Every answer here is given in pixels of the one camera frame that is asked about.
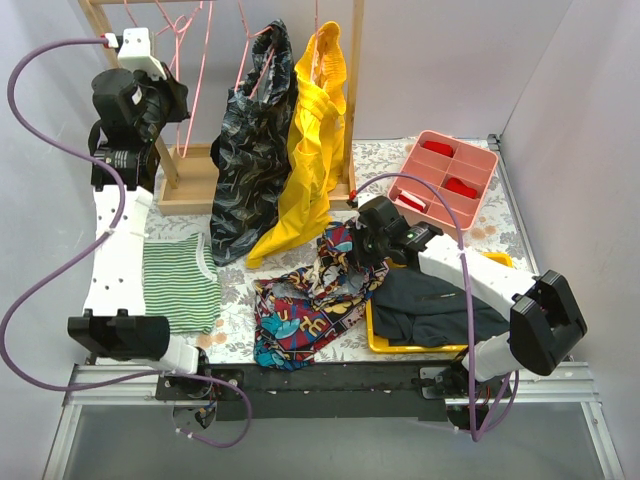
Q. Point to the wooden clothes rack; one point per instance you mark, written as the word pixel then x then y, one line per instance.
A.
pixel 190 179

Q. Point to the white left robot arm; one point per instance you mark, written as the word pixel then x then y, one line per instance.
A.
pixel 114 323

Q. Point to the pink hanger with yellow shorts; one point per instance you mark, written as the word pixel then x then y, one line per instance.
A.
pixel 316 69

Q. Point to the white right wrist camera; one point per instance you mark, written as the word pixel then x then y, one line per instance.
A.
pixel 355 201

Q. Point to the dark leaf print shorts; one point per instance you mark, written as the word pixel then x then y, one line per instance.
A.
pixel 251 149

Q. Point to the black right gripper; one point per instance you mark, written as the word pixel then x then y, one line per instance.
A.
pixel 358 245

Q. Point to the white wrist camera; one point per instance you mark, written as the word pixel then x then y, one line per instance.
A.
pixel 355 201
pixel 135 52

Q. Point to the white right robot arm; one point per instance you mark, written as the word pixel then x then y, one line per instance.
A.
pixel 544 320

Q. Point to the red cloth middle compartment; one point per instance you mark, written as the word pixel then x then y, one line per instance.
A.
pixel 457 186

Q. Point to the floral table cloth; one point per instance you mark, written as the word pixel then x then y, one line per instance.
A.
pixel 498 228

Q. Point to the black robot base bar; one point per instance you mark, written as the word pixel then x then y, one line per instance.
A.
pixel 410 389

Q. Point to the pink divided organiser box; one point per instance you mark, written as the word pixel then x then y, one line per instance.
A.
pixel 443 182

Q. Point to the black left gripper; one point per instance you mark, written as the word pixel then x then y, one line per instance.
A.
pixel 173 93

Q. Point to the dark navy garment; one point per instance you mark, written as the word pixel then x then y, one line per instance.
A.
pixel 435 305

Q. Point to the pink wire hanger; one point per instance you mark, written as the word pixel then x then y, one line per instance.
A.
pixel 178 26
pixel 182 145

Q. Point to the red cloth upper compartment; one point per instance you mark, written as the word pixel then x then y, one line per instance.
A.
pixel 438 147

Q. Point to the yellow shorts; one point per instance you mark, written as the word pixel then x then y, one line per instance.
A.
pixel 315 148

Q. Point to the green striped shirt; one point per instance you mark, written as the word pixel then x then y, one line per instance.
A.
pixel 181 284

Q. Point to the colourful comic print shorts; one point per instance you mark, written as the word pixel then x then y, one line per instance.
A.
pixel 299 313

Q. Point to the yellow plastic tray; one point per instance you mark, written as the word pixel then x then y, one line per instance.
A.
pixel 425 345

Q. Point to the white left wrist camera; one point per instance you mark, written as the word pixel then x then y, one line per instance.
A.
pixel 135 52

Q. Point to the red white cloth lower compartment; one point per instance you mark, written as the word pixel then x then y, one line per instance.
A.
pixel 412 201

